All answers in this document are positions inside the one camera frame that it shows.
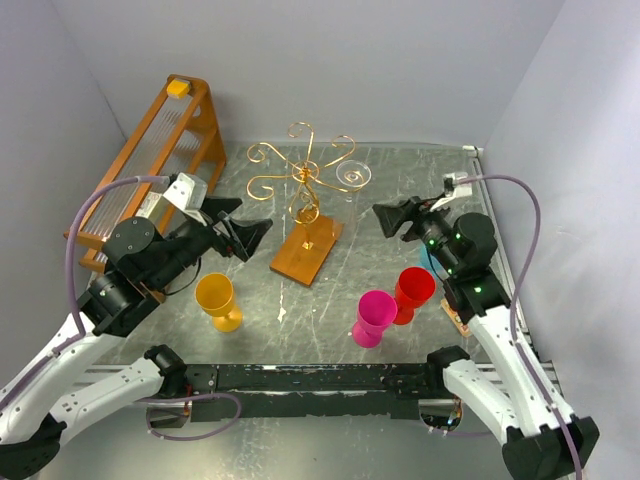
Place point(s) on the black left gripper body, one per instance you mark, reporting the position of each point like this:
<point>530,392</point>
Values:
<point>190,241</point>

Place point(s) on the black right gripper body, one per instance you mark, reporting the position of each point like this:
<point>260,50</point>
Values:
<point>431,227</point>

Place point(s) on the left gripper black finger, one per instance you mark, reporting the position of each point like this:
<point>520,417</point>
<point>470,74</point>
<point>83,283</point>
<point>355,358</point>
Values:
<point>213,208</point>
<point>246,236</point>

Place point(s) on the clear wine glass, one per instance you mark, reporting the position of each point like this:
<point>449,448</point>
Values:
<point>351,177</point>

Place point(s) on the red wine glass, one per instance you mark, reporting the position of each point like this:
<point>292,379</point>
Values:
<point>414,287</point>

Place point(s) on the blue wine glass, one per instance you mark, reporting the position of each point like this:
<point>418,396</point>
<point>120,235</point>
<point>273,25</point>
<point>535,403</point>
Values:
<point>428,261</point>

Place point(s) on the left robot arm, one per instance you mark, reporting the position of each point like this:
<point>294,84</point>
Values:
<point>39,414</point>

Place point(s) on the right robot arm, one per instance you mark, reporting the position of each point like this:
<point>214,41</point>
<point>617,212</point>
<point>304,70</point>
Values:
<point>540,435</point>

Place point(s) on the yellow wine glass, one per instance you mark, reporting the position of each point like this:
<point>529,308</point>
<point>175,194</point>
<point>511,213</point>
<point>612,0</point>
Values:
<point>215,295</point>

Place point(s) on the magenta wine glass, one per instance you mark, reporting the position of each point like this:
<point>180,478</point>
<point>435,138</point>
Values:
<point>376,311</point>

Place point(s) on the yellow block on rack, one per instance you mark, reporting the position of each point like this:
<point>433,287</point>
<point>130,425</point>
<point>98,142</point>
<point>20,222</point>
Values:
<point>178,88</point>

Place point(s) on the white label card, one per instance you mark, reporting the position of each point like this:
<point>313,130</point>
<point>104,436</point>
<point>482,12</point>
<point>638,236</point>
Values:
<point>153,207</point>

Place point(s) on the orange printed card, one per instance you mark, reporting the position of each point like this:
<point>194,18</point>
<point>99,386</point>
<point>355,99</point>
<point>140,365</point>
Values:
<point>456,320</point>

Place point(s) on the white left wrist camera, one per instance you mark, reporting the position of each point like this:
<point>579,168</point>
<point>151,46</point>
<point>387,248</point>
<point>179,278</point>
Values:
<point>186,192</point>

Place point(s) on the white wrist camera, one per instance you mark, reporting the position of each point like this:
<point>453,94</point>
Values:
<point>186,192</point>
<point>455,190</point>

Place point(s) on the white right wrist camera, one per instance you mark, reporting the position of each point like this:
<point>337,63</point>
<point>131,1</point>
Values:
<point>455,190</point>

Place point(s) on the gold wire wine glass rack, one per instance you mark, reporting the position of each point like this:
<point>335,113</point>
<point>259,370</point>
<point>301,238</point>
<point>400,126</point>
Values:
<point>307,247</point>

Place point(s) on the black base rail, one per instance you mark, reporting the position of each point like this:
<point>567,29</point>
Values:
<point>403,391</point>

